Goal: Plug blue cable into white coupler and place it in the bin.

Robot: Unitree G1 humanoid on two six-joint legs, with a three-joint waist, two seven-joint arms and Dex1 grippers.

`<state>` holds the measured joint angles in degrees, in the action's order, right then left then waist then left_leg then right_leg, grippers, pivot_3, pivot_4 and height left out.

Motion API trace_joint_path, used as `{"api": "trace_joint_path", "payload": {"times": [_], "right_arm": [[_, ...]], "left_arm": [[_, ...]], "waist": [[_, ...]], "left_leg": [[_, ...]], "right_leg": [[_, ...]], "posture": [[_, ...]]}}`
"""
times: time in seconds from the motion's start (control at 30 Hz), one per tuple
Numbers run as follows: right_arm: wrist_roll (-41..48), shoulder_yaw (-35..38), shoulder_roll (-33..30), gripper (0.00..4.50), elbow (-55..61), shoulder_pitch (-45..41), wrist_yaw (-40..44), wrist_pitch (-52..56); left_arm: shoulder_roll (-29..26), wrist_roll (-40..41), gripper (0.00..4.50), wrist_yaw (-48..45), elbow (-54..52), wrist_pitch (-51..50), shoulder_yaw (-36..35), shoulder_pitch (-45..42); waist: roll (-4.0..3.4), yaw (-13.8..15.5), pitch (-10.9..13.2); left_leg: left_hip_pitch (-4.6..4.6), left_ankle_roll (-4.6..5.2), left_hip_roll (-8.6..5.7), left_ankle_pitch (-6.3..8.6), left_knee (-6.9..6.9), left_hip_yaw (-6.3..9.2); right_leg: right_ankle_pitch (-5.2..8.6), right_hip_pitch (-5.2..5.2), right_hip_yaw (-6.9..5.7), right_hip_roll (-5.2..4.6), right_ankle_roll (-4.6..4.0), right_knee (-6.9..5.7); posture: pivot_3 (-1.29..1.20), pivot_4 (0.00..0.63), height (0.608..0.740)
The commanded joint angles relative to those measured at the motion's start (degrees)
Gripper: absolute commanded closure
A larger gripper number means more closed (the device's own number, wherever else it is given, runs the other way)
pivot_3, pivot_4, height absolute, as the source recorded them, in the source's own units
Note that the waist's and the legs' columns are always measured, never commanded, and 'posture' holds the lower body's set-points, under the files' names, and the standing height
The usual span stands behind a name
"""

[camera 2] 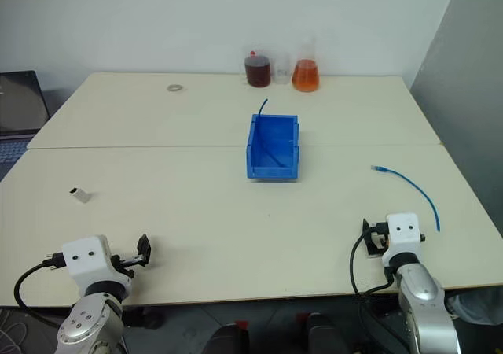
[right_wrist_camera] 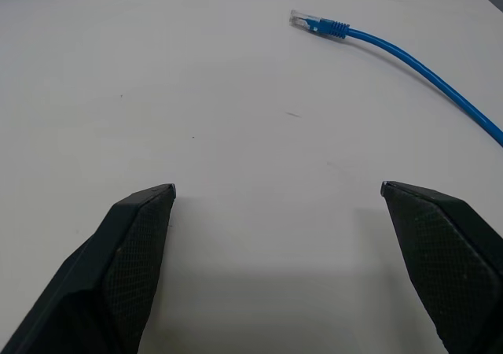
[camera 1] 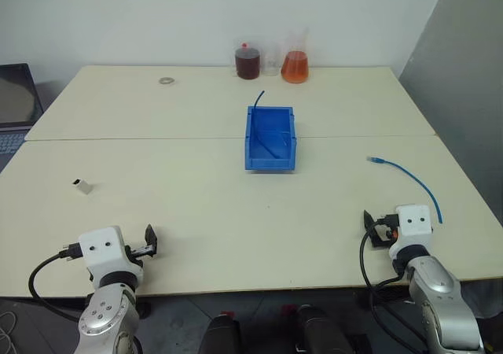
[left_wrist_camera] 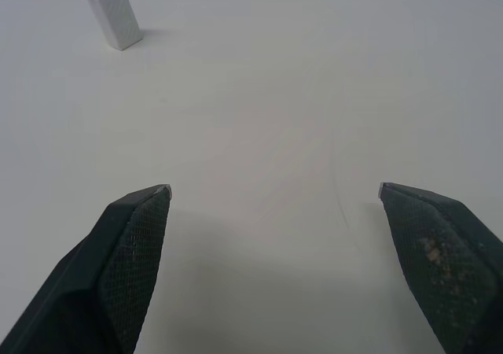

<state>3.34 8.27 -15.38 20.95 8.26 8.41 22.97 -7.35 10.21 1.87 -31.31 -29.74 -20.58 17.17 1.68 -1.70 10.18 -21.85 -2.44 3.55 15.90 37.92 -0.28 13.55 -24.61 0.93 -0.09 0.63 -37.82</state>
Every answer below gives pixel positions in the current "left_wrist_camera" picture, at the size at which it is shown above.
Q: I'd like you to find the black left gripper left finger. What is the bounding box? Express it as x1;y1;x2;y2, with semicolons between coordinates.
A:
0;183;173;354

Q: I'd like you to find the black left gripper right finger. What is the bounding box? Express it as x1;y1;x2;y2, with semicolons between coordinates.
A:
377;181;503;354

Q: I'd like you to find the white rectangular block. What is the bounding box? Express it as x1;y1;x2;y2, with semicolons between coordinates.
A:
85;0;144;51

